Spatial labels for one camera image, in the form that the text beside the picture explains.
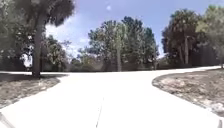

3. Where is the tall tree with slim trunk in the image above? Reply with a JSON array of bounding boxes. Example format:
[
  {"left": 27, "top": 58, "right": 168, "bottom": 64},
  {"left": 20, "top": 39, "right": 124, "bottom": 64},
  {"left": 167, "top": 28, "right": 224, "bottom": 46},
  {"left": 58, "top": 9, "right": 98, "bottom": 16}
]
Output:
[{"left": 87, "top": 16, "right": 158, "bottom": 73}]

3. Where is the pale concrete path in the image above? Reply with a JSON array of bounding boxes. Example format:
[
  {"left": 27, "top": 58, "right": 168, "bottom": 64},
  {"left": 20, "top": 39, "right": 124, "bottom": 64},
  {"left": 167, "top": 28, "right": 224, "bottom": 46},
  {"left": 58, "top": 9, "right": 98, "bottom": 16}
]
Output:
[{"left": 0, "top": 65, "right": 224, "bottom": 128}]

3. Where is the large tree with thick trunk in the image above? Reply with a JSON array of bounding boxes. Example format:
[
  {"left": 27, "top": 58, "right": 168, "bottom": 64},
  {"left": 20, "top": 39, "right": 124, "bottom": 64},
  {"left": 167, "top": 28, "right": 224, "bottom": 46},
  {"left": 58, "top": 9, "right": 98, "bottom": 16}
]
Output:
[{"left": 13, "top": 0, "right": 76, "bottom": 79}]

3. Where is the palm tree with pale trunk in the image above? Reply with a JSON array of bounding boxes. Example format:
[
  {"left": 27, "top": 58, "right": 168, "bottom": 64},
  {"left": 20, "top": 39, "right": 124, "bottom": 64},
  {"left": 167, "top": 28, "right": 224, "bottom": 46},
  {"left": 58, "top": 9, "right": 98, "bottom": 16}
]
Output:
[{"left": 161, "top": 8, "right": 205, "bottom": 67}]

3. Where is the bare dirt patch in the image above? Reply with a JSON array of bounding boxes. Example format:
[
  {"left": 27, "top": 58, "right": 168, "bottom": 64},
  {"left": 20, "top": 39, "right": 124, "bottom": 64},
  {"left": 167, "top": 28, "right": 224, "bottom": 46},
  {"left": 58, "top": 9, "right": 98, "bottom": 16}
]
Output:
[
  {"left": 151, "top": 68, "right": 224, "bottom": 118},
  {"left": 0, "top": 72, "right": 69, "bottom": 110}
]

